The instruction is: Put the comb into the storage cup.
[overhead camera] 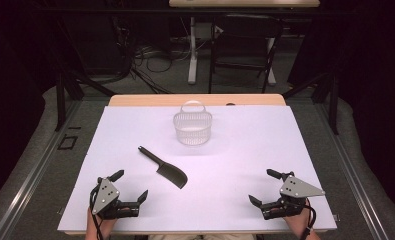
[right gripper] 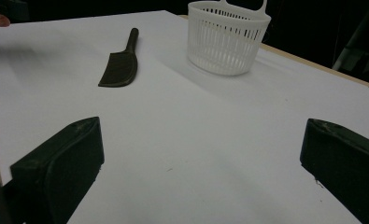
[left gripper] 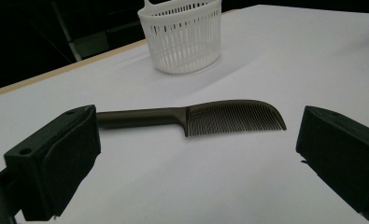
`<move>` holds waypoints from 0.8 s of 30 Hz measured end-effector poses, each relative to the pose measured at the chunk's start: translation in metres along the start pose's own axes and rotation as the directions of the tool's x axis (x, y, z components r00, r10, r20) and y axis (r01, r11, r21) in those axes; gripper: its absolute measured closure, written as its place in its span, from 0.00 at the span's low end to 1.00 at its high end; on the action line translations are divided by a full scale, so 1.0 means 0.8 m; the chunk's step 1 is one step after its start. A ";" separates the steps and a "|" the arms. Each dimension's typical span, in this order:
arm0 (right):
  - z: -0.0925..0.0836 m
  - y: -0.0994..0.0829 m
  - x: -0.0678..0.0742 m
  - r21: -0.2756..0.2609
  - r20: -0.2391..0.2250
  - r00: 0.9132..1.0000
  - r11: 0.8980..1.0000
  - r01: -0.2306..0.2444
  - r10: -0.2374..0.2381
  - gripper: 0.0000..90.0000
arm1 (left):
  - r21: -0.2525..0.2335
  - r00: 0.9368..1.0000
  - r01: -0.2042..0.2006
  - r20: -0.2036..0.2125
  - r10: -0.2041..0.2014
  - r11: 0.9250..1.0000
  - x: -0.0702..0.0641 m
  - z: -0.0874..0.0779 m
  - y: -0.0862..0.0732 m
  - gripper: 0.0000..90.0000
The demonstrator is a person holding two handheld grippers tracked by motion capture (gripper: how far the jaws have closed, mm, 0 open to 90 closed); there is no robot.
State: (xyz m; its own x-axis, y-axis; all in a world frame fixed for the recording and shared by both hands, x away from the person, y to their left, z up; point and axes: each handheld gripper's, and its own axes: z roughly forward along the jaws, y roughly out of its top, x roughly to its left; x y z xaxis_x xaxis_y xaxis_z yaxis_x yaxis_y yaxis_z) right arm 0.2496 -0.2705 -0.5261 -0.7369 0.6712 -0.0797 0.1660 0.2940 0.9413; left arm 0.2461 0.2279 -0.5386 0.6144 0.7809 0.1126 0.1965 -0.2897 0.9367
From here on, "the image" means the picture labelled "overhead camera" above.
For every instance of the aluminium floor rail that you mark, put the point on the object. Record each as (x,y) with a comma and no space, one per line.
(35,173)
(355,180)

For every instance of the wooden table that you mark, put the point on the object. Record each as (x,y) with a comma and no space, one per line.
(145,100)

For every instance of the person's right hand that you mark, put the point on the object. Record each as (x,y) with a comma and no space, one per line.
(301,221)

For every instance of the black folding chair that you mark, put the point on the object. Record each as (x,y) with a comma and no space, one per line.
(245,36)

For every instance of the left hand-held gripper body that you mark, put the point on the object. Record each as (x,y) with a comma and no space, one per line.
(105,196)

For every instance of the white-legged wooden desk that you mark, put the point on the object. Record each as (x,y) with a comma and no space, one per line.
(192,66)

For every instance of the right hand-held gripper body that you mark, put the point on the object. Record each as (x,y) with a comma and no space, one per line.
(296,190)

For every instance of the black plastic knife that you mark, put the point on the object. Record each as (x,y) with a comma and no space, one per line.
(171,173)

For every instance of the person's left hand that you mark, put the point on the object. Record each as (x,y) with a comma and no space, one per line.
(98,228)

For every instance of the black metal stand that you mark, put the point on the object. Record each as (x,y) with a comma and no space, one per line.
(333,106)
(61,100)

